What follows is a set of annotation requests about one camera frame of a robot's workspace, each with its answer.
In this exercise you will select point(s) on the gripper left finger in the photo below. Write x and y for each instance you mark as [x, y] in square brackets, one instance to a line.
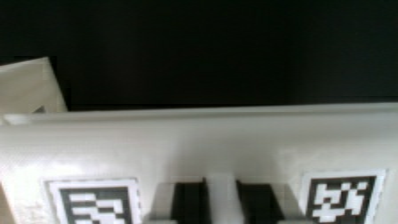
[182, 203]

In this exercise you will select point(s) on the white cabinet door panel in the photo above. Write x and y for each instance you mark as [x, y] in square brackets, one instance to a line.
[260, 144]

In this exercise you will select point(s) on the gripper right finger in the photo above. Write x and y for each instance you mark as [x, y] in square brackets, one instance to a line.
[260, 204]

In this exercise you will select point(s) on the white cabinet body box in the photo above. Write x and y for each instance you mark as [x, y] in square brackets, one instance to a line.
[29, 88]

